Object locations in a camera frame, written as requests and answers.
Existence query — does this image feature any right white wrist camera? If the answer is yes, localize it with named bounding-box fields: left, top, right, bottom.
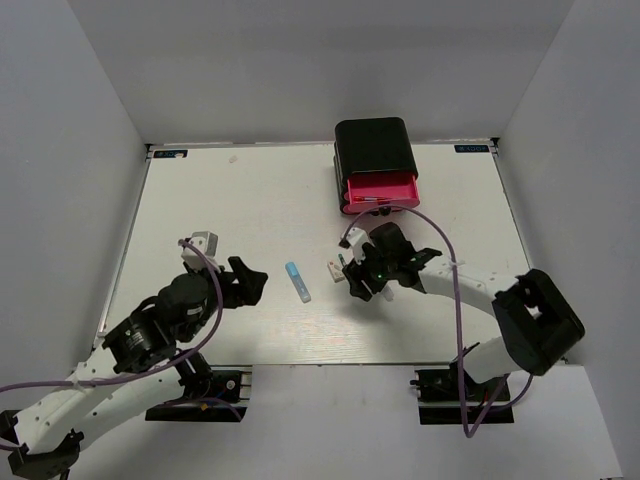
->
left=339, top=227, right=372, bottom=264

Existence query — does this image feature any orange cap glue stick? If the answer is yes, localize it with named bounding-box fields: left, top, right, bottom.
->
left=381, top=285, right=394, bottom=302

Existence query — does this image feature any right dark table label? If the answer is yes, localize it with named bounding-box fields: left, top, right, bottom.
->
left=454, top=144, right=490, bottom=153

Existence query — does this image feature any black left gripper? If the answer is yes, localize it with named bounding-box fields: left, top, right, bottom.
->
left=182, top=256, right=269, bottom=342

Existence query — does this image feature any blue cap glue stick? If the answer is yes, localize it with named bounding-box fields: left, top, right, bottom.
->
left=285, top=262, right=311, bottom=303

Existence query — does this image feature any left dark table label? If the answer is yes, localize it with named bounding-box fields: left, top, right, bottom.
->
left=153, top=149, right=188, bottom=159

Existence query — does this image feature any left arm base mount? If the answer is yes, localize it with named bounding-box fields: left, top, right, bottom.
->
left=145, top=366, right=252, bottom=423

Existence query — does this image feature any red pen refill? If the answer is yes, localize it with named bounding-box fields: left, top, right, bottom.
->
left=353, top=196, right=391, bottom=203

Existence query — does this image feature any black drawer cabinet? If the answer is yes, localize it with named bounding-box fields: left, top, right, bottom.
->
left=333, top=117, right=419, bottom=214

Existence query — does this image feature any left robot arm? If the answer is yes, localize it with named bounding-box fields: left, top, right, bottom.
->
left=1, top=257, right=268, bottom=479

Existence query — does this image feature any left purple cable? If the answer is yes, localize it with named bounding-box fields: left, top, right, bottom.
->
left=0, top=238, right=244, bottom=451

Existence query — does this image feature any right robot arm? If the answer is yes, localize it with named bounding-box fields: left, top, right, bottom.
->
left=340, top=222, right=585, bottom=399

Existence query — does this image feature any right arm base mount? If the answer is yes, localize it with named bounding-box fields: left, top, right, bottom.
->
left=412, top=367, right=516, bottom=426

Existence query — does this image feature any small white eraser box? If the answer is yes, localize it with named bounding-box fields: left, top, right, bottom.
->
left=327, top=261, right=346, bottom=283

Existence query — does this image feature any pink top drawer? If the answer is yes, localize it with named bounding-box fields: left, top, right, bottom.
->
left=341, top=172, right=420, bottom=215

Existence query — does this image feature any dark table label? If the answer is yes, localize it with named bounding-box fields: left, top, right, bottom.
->
left=153, top=149, right=188, bottom=159
left=454, top=144, right=490, bottom=153

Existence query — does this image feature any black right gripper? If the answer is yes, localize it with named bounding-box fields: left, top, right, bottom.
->
left=344, top=240, right=397, bottom=301

